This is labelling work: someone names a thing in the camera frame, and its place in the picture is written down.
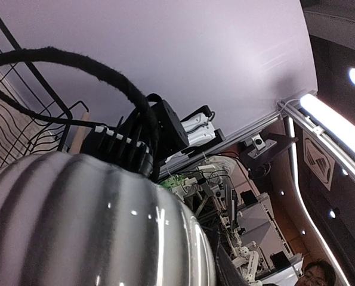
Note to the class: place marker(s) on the person's head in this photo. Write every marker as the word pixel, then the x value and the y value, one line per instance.
pixel 319 272

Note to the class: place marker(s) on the striped small bowl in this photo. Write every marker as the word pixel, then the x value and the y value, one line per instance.
pixel 75 220

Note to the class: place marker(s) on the aluminium top frame rail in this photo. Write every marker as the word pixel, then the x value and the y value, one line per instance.
pixel 325 138

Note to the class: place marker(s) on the white LED light bar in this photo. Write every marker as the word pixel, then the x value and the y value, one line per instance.
pixel 330 119

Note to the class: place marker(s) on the near wooden rack handle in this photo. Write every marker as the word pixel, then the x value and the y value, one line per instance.
pixel 78 140

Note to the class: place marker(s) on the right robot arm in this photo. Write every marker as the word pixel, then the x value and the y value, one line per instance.
pixel 128 145

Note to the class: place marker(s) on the background white robot arms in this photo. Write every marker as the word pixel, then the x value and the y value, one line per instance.
pixel 236 263

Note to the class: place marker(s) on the overhead camera on bracket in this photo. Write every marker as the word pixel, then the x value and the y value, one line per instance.
pixel 257 158

